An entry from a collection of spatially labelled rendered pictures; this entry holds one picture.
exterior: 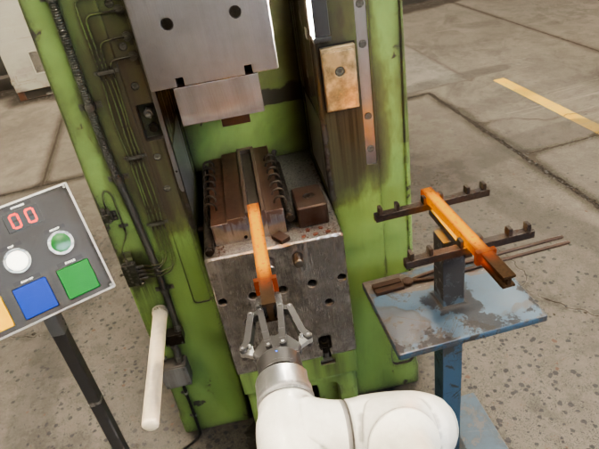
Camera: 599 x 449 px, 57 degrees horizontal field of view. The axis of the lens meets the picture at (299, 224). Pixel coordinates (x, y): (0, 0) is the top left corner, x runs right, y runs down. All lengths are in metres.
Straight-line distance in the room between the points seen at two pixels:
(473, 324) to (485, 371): 0.88
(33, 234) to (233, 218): 0.48
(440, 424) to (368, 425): 0.11
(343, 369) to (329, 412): 1.01
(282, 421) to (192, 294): 1.05
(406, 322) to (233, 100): 0.72
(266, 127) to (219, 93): 0.58
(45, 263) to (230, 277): 0.46
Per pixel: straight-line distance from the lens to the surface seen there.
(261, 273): 1.12
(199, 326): 1.89
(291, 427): 0.80
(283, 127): 1.89
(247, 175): 1.69
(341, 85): 1.49
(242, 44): 1.30
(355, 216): 1.70
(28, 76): 6.87
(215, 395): 2.13
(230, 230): 1.50
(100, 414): 1.83
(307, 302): 1.60
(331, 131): 1.55
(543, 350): 2.46
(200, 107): 1.34
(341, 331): 1.70
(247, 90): 1.33
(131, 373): 2.60
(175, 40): 1.30
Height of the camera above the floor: 1.75
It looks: 33 degrees down
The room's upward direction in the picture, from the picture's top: 10 degrees counter-clockwise
